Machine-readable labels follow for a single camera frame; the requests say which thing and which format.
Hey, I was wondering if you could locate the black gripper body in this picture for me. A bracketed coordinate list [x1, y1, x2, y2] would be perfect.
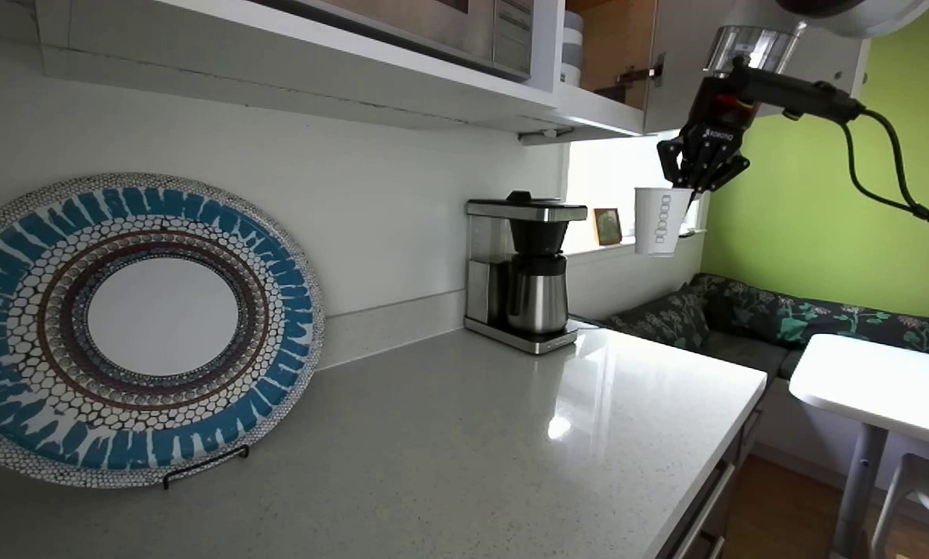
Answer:
[678, 70, 762, 155]

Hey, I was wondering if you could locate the white paper cup with text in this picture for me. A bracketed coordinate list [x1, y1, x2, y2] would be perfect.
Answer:
[629, 183, 697, 260]

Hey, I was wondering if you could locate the white cupboard door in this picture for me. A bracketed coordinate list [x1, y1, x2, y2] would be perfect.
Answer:
[641, 0, 874, 138]

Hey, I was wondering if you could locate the dark cupboard door hinge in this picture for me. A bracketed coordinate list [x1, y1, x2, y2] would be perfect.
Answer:
[599, 60, 663, 109]

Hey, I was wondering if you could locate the silver bar under cupboard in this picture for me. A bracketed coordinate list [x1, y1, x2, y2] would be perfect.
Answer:
[511, 120, 586, 147]

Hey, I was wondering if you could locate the white framed window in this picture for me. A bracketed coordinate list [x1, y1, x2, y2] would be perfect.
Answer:
[563, 120, 717, 258]

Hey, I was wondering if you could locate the dark floral cushion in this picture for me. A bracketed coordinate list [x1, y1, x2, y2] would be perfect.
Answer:
[689, 270, 929, 360]
[596, 284, 717, 357]

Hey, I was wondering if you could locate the steel black coffee maker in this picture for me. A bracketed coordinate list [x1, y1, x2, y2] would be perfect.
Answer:
[459, 185, 593, 360]

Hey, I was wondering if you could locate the white dining table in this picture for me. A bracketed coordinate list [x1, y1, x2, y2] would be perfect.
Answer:
[785, 330, 929, 559]

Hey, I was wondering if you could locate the built-in steel microwave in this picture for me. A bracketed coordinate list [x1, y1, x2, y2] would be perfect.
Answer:
[256, 0, 541, 83]

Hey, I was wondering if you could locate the dark base cabinet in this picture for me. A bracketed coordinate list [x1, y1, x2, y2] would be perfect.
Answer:
[649, 399, 766, 559]

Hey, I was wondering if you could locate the blue white decorative plate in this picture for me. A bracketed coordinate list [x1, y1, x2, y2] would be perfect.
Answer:
[0, 172, 330, 494]

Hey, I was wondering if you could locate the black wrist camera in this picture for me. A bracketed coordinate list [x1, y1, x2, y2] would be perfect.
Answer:
[726, 60, 868, 127]

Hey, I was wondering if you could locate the small wooden picture frame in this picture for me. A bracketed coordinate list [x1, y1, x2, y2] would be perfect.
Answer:
[590, 204, 626, 249]

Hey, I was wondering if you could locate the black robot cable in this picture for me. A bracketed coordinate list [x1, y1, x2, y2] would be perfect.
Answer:
[838, 98, 929, 233]

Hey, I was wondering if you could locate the long silver drawer handle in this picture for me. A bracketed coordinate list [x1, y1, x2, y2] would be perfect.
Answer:
[675, 459, 743, 559]

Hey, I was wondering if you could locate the white wall cupboard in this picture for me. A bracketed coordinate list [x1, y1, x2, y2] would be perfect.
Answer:
[32, 0, 662, 147]

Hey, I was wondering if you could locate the black wire plate stand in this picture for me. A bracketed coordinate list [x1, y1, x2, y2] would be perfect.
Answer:
[158, 440, 255, 494]

